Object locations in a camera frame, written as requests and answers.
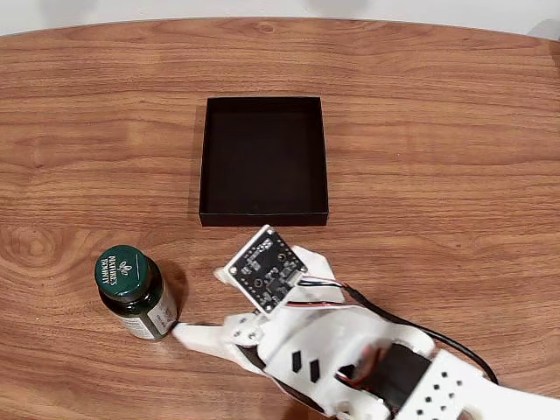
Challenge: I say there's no green pill bottle white label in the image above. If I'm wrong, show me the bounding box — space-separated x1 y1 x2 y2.
94 244 179 342

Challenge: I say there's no black open cardboard box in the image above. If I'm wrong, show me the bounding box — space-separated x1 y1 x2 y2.
199 96 330 228

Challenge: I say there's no red white black servo cable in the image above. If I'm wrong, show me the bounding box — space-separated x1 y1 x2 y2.
334 339 385 391
286 299 354 311

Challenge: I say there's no black camera board white mount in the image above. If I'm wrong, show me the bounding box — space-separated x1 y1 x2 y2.
221 224 347 317

